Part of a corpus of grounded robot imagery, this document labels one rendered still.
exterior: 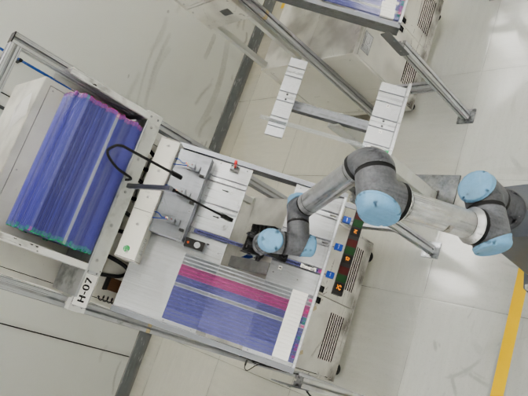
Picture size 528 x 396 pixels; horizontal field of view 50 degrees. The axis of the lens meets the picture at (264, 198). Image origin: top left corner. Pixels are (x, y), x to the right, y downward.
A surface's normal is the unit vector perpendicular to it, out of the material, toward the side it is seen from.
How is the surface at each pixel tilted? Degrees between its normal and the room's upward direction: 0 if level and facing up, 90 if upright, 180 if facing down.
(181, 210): 43
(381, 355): 0
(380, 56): 90
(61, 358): 90
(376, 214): 83
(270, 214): 0
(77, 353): 90
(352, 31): 0
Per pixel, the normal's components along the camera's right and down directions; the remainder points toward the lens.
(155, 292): -0.04, -0.25
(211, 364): -0.67, -0.39
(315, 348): 0.67, 0.04
